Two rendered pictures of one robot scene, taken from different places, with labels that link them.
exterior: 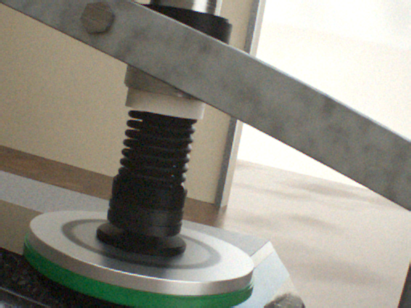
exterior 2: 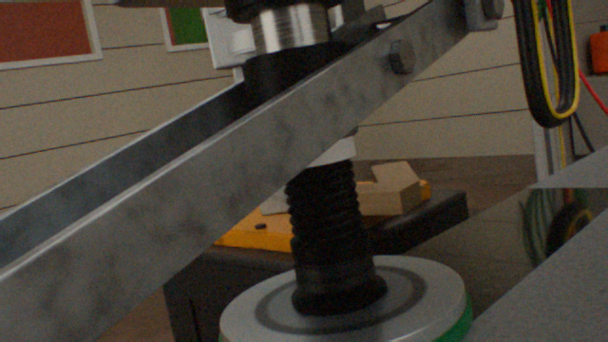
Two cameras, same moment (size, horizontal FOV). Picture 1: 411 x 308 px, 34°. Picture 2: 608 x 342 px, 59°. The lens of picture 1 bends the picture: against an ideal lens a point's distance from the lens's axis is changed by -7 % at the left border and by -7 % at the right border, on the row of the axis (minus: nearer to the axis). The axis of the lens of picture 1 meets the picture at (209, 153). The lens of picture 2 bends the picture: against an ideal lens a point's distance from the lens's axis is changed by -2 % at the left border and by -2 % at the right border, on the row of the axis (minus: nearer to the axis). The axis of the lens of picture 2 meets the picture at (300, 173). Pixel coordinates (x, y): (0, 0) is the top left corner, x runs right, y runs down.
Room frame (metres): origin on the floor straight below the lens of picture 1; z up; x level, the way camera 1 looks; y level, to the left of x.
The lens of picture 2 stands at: (0.86, -0.35, 1.05)
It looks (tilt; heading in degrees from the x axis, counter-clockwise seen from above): 8 degrees down; 122
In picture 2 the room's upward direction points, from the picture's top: 10 degrees counter-clockwise
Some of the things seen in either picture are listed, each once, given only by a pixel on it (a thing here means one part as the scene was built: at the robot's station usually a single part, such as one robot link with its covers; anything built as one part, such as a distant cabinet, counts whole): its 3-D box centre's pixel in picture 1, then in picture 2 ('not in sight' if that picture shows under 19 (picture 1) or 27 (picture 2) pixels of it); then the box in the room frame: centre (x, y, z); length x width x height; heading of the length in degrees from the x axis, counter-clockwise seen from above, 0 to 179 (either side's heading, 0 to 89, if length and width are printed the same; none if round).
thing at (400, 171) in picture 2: not in sight; (395, 177); (0.33, 0.97, 0.80); 0.20 x 0.10 x 0.05; 120
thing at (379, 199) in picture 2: not in sight; (370, 199); (0.36, 0.74, 0.81); 0.20 x 0.10 x 0.05; 174
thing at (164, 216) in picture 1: (146, 207); (332, 258); (0.63, 0.05, 0.91); 0.07 x 0.07 x 0.01
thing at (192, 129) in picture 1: (158, 138); (319, 188); (0.63, 0.05, 0.97); 0.06 x 0.06 x 0.09
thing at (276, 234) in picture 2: not in sight; (307, 209); (0.12, 0.85, 0.76); 0.49 x 0.49 x 0.05; 76
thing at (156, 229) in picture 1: (144, 220); (334, 272); (0.63, 0.05, 0.90); 0.07 x 0.07 x 0.01
